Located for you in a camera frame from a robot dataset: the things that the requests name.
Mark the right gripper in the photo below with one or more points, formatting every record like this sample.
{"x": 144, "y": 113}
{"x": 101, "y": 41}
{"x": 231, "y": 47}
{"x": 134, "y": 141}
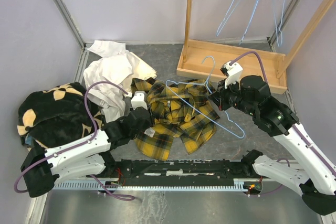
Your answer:
{"x": 221, "y": 93}

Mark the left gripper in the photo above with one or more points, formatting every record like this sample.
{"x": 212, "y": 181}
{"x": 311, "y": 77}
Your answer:
{"x": 149, "y": 123}

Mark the yellow plaid shirt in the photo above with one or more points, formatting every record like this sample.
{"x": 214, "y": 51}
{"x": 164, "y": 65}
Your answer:
{"x": 173, "y": 118}

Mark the wooden clothes rack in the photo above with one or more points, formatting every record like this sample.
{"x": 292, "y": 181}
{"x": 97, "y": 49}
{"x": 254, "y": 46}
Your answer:
{"x": 200, "y": 59}

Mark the white shirt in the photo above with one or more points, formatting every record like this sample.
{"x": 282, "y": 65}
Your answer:
{"x": 116, "y": 65}

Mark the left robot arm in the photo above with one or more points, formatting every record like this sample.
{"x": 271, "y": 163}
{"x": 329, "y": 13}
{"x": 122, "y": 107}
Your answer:
{"x": 44, "y": 168}

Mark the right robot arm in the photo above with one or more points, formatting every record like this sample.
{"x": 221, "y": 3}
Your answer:
{"x": 316, "y": 183}

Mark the black floral blanket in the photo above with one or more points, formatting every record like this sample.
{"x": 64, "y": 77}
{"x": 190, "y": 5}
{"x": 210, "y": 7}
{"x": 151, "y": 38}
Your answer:
{"x": 54, "y": 117}

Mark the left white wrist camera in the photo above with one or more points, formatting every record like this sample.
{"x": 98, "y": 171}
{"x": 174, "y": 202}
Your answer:
{"x": 136, "y": 100}

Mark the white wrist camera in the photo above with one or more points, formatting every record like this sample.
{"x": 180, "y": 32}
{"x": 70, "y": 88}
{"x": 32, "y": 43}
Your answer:
{"x": 232, "y": 71}
{"x": 136, "y": 100}

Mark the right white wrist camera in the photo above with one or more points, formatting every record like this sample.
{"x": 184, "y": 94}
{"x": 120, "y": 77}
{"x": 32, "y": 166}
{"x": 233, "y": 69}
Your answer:
{"x": 232, "y": 71}

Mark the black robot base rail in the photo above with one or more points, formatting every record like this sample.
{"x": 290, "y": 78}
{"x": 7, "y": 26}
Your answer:
{"x": 183, "y": 173}

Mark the white slotted cable duct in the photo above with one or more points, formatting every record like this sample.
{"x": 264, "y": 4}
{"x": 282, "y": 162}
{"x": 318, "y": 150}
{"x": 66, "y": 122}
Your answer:
{"x": 91, "y": 184}

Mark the aluminium corner post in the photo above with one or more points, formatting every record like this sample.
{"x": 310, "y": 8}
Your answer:
{"x": 70, "y": 22}

